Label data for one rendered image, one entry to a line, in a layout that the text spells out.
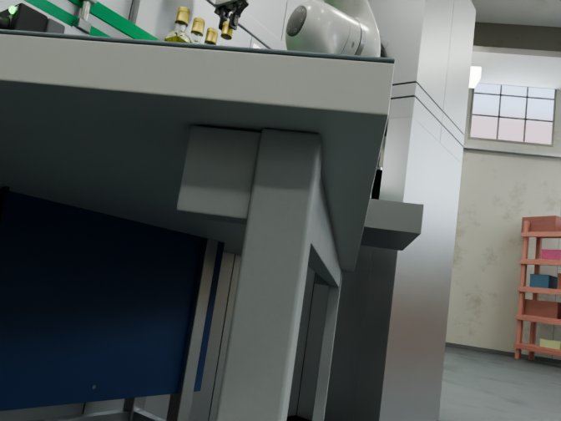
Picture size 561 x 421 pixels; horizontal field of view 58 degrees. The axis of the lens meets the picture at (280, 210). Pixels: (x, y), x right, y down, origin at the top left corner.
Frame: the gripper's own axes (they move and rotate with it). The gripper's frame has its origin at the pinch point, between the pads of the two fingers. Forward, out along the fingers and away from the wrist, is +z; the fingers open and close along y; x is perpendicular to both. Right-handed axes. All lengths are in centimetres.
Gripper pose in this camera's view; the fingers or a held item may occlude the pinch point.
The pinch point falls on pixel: (228, 23)
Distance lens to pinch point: 164.9
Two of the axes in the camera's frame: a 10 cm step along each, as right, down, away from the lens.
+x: 5.8, 2.1, 7.9
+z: -1.5, 9.8, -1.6
